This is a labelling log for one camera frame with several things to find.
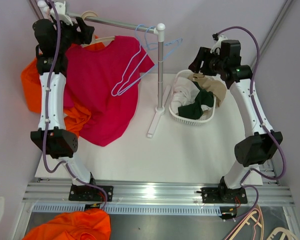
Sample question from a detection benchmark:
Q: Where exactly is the light blue wire hanger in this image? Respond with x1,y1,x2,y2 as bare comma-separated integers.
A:
111,24,148,97
143,23,183,62

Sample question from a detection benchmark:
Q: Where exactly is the aluminium rail frame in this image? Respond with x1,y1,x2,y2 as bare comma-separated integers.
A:
22,179,295,207

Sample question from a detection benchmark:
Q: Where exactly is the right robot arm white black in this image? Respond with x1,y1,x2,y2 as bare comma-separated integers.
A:
188,35,283,203

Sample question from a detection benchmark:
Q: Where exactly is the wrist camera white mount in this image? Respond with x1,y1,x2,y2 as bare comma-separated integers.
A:
49,1,74,26
210,33,228,55

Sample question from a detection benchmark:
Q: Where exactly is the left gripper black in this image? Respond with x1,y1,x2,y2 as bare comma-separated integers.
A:
50,14,94,53

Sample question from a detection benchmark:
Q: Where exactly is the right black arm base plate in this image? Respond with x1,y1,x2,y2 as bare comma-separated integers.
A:
196,187,248,204

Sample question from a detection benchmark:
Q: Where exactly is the pink hanger on floor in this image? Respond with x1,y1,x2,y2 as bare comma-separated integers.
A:
224,204,265,240

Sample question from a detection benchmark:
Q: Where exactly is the beige hanger on floor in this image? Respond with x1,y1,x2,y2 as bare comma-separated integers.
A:
267,227,299,240

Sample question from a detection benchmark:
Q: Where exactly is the white perforated plastic basket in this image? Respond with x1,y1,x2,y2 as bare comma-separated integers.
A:
168,69,217,126

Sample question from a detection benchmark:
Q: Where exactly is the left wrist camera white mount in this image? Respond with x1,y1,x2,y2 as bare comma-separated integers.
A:
49,1,74,26

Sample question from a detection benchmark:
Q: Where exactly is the slotted grey cable duct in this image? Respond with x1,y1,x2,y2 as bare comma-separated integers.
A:
32,203,234,217

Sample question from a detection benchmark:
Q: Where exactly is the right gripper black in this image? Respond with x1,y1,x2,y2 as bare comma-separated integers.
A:
188,47,226,77

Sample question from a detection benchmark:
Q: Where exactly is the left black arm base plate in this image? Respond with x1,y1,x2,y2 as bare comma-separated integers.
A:
68,184,114,202

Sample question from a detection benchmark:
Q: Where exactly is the green and white t shirt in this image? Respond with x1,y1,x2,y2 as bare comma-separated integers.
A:
170,76,215,120

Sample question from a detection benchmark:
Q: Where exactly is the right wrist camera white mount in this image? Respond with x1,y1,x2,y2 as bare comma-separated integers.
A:
210,33,228,55

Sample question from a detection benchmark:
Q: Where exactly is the orange cloth pile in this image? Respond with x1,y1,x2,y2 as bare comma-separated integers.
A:
23,208,112,240

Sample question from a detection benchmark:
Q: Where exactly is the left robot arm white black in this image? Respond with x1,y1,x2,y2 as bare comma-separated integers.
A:
30,17,98,201

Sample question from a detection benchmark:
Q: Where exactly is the magenta t shirt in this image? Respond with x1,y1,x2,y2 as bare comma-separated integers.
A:
66,36,155,147

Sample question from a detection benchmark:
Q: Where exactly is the beige t shirt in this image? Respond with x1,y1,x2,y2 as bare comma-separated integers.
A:
192,73,227,108

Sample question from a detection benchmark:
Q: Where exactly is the beige wooden hanger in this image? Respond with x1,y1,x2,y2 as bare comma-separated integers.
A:
81,11,115,48

